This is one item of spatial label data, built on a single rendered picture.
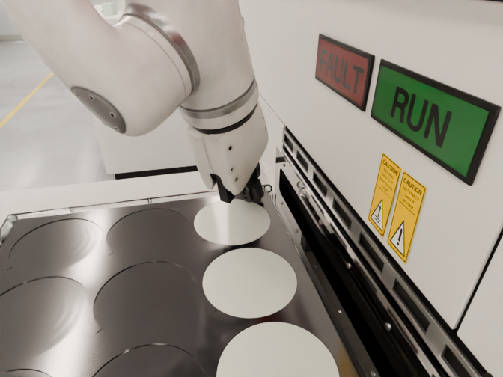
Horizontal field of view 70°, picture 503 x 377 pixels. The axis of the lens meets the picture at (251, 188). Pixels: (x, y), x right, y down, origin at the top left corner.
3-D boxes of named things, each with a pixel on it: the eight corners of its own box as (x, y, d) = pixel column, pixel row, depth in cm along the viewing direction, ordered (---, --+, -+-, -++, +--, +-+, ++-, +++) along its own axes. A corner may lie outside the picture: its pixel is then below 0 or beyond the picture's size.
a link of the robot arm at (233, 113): (200, 49, 39) (208, 72, 42) (156, 104, 35) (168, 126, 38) (269, 57, 36) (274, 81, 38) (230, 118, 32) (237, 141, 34)
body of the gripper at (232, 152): (211, 63, 41) (234, 132, 50) (163, 126, 36) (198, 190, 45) (270, 71, 38) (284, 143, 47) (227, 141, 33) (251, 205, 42)
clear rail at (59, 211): (270, 189, 56) (271, 182, 55) (273, 194, 55) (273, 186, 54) (10, 220, 49) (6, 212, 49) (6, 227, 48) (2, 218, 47)
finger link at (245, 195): (231, 165, 47) (242, 194, 52) (220, 185, 46) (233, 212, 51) (253, 171, 46) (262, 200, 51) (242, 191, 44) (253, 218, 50)
